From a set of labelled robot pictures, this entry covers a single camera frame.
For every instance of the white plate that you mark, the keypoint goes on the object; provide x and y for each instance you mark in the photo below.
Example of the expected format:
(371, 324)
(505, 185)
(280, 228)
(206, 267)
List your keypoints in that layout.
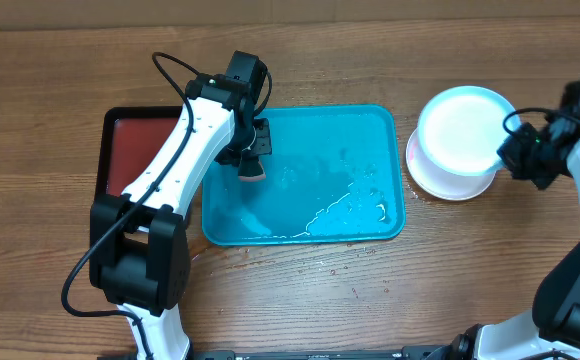
(438, 182)

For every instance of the black red-lined tray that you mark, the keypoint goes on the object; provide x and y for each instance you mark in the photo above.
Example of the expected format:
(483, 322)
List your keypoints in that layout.
(131, 138)

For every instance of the light blue plate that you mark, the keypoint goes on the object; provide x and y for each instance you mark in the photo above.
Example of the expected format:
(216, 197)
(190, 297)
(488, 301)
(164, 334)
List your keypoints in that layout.
(461, 129)

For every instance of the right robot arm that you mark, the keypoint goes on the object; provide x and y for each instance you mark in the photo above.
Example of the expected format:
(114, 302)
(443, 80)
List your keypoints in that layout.
(550, 329)

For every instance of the teal plastic tray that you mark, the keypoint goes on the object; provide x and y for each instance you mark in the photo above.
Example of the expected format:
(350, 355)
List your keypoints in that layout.
(333, 176)

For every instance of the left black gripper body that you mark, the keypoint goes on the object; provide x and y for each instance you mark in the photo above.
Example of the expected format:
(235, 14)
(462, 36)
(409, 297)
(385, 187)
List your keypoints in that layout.
(253, 140)

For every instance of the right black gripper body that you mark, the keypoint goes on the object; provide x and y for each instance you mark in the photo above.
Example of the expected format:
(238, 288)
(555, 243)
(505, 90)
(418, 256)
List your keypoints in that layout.
(528, 157)

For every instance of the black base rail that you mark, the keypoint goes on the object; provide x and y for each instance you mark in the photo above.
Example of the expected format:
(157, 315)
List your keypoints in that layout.
(427, 352)

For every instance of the green pink sponge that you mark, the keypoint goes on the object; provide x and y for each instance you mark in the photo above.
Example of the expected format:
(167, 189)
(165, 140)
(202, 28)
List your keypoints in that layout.
(251, 170)

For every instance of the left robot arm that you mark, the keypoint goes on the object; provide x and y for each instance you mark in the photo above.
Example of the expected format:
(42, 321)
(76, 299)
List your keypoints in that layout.
(138, 254)

